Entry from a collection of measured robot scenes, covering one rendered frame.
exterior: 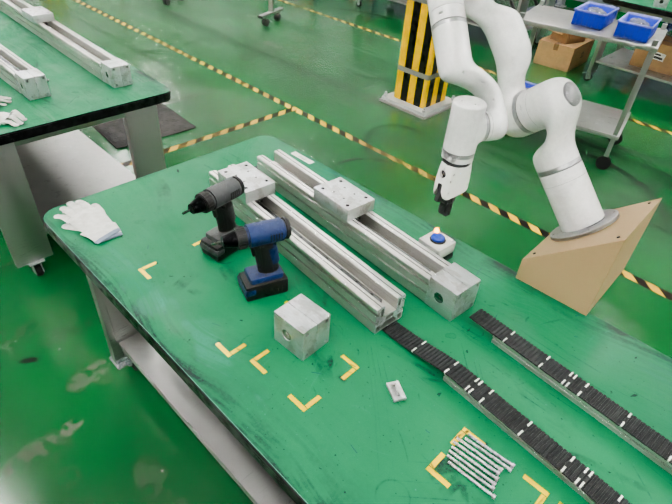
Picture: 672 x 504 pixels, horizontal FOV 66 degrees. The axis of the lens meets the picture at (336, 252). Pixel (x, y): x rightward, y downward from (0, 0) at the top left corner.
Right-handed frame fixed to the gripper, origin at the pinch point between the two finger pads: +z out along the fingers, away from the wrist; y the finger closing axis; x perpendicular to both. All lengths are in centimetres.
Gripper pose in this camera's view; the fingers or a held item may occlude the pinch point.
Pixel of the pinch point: (445, 207)
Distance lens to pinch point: 150.5
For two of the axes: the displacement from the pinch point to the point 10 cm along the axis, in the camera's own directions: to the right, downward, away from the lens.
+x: -6.5, -5.1, 5.6
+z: -0.7, 7.8, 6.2
